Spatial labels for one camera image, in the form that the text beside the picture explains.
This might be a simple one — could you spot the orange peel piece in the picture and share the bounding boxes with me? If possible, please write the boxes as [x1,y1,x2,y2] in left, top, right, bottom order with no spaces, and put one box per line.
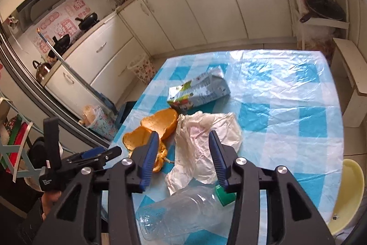
[141,108,178,141]
[122,126,169,174]

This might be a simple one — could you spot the white plastic bag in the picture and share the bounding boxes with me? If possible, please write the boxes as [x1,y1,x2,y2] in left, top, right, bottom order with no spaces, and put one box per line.
[165,111,242,195]

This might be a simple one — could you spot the green white juice carton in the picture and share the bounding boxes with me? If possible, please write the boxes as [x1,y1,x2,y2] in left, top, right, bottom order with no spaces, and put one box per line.
[167,65,230,112]

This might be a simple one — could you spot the person's left hand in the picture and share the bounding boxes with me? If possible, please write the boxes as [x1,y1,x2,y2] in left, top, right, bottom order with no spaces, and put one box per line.
[41,191,62,220]

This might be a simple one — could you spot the drying rack with cloths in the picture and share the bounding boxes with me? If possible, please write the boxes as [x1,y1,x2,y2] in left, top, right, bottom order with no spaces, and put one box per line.
[1,95,44,184]

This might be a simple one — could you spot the clear plastic bottle green cap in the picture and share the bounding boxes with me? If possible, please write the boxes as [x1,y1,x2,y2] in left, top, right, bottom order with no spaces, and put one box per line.
[136,185,236,241]

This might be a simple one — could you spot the floral bag on floor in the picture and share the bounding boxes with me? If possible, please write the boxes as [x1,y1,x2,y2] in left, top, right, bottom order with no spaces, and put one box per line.
[78,105,118,141]

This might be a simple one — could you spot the blue checked plastic tablecloth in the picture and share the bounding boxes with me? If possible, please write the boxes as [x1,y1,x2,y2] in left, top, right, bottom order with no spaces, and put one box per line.
[100,48,345,245]

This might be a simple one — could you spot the floral waste basket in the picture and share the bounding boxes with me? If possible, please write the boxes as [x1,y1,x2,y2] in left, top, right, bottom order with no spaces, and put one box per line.
[127,54,157,85]

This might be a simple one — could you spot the metal kettle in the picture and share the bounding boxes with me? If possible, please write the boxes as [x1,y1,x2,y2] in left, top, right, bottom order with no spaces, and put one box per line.
[32,60,52,83]

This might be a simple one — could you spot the black pan on stove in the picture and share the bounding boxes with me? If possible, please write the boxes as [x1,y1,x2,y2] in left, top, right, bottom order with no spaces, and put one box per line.
[52,34,70,56]

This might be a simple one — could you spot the yellow plastic basin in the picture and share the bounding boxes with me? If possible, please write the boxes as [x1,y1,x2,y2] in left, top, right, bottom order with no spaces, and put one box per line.
[327,159,364,236]

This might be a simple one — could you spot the black wok on stove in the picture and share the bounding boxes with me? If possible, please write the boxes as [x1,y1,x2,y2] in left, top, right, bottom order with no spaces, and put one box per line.
[75,12,99,31]

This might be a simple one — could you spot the white wooden stool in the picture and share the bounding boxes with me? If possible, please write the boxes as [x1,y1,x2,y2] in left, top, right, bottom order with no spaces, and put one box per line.
[330,37,367,128]

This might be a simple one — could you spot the black wok on shelf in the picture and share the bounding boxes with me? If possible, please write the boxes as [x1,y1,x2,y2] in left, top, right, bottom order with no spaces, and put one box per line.
[299,0,347,23]

